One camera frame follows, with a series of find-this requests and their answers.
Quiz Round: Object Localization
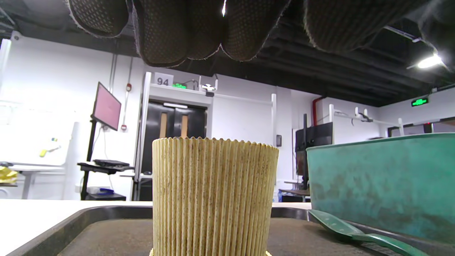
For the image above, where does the person's left hand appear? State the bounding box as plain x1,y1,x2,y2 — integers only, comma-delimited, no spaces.
66,0,455,72

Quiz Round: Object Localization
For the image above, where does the green plastic trowel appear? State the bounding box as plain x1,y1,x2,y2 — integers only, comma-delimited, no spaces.
308,209,431,256

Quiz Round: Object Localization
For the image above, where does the white number sign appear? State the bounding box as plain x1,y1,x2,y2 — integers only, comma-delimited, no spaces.
154,73,174,87

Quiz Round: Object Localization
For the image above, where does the pink screen monitor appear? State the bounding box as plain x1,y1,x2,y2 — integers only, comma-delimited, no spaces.
91,82,122,132

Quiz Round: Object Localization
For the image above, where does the black double door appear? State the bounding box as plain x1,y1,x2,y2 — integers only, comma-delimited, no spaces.
141,100,208,202

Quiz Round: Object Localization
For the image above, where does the yellow ribbed flower pot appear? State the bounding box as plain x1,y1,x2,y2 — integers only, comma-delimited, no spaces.
149,137,280,256

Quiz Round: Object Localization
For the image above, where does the black flat screen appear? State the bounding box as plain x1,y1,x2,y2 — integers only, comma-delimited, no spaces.
295,114,334,191

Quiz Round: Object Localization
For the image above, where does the dark brown plastic tray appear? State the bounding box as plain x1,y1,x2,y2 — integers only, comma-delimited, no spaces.
7,206,455,256

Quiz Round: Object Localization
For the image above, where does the round ceiling spotlight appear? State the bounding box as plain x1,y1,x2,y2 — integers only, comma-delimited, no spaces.
416,54,444,69

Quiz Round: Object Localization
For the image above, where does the green plastic storage bin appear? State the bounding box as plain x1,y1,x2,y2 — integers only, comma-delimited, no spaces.
306,133,455,246

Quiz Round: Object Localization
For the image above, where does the red wall pipe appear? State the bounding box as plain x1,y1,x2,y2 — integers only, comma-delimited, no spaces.
312,96,326,126

